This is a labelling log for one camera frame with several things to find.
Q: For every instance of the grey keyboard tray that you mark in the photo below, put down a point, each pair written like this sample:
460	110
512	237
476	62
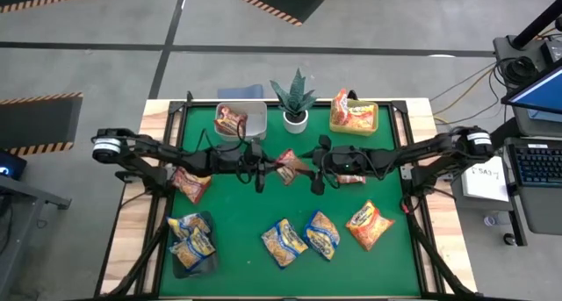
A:
546	213

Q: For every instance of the black backlit keyboard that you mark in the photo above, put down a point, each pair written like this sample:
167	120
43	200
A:
538	165

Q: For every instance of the green felt table mat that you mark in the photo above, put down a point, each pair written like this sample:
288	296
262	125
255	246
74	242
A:
246	274

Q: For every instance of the small white floor object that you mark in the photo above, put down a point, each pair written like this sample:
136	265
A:
491	220

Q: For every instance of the grey equipment box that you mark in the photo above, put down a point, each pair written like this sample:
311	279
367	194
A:
505	46

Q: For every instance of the red Maruchan ramen pack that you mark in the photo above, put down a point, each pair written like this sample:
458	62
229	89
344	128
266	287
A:
289	167
192	187
230	122

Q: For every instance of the grey plastic bin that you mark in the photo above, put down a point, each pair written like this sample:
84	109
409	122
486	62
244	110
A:
257	116

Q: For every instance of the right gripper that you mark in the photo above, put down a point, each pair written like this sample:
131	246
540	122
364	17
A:
347	162

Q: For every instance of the black caster wheel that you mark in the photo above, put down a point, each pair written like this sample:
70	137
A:
509	238

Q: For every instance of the black camera pole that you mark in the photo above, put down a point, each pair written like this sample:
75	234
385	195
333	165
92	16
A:
538	25

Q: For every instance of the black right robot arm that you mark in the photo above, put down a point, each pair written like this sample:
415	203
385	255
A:
417	154

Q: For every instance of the grey metal desk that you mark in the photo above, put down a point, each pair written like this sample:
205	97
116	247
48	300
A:
44	198

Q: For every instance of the yellow-green plastic bin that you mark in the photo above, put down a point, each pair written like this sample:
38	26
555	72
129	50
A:
351	132

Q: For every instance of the artificial plant in white pot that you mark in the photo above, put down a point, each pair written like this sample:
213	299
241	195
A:
295	122

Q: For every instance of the white-red snack packet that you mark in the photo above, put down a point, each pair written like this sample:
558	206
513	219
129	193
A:
351	179

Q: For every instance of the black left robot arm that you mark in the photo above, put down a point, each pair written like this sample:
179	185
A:
175	155

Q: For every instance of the black stand leg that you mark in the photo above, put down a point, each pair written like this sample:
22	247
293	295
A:
505	132

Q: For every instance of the white labelled box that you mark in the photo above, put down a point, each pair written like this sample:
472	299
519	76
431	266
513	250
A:
485	182

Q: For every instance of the blue Maruchan ramen pack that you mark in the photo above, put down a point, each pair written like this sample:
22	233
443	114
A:
284	241
193	248
189	223
322	234

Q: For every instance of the black aluminium table frame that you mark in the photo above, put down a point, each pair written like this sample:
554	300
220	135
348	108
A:
400	107

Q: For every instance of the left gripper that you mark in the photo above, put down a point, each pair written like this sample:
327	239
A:
232	160

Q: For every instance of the black device with blue light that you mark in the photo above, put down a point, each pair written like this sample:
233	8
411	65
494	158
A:
13	165

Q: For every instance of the monitor with blue screen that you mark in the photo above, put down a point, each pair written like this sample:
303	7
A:
540	95

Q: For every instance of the dark translucent plastic bin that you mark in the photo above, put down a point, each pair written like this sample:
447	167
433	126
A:
193	273

